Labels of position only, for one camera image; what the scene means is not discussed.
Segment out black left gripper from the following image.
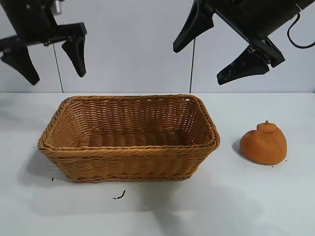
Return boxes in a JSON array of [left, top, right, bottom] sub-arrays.
[[0, 0, 87, 86]]

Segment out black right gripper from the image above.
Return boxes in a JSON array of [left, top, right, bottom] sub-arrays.
[[172, 0, 303, 86]]

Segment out lumpy orange fruit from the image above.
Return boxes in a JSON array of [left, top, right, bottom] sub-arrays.
[[240, 120, 288, 166]]

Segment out brown woven wicker basket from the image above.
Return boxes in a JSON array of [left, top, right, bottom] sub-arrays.
[[37, 93, 221, 183]]

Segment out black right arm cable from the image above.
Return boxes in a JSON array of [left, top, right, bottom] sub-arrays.
[[287, 12, 315, 49]]

